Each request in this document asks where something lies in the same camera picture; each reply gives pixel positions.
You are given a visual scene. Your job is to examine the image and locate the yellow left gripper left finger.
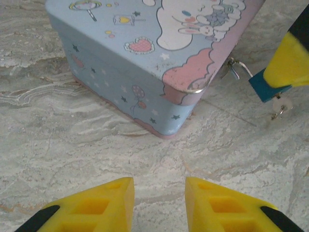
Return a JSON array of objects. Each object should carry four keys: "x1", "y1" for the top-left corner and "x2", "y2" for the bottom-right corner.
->
[{"x1": 14, "y1": 176, "x2": 135, "y2": 232}]

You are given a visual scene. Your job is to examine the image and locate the light blue cartoon tin box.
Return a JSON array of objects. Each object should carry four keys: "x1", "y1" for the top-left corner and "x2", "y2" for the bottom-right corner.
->
[{"x1": 45, "y1": 0, "x2": 265, "y2": 140}]

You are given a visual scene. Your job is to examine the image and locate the small silver key ring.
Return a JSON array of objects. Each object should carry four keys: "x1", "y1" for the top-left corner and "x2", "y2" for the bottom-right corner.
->
[{"x1": 269, "y1": 108, "x2": 286, "y2": 121}]

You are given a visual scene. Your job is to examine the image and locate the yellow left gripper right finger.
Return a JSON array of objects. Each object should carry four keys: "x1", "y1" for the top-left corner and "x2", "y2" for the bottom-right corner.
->
[{"x1": 185, "y1": 176, "x2": 305, "y2": 232}]

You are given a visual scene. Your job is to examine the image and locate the blue padlock with silver shackle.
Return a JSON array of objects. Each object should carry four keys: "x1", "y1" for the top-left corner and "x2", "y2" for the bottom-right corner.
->
[{"x1": 228, "y1": 58, "x2": 293, "y2": 103}]

